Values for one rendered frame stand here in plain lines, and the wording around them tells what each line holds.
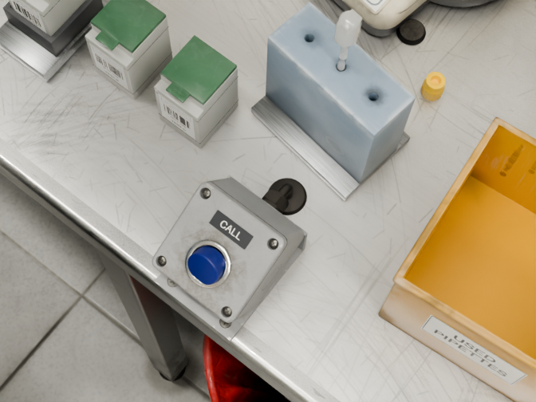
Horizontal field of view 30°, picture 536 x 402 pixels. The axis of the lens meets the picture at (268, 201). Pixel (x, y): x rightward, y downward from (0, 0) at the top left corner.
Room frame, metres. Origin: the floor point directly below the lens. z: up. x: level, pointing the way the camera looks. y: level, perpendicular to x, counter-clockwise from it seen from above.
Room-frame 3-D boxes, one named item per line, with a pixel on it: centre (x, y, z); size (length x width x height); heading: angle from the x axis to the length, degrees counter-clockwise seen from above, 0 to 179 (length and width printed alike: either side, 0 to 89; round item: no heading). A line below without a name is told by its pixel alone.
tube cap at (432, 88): (0.35, -0.12, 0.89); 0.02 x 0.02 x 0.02
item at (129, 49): (0.36, 0.11, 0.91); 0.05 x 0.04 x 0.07; 145
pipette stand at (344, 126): (0.31, -0.04, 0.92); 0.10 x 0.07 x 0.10; 47
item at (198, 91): (0.32, 0.06, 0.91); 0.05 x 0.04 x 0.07; 145
